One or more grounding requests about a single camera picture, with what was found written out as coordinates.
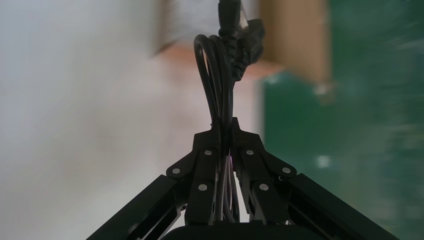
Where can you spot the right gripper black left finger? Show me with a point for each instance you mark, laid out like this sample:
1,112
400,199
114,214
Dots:
202,172

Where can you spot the tall printed cardboard carton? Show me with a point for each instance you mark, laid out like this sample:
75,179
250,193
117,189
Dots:
294,33

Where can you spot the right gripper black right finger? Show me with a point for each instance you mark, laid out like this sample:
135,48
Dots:
255,172

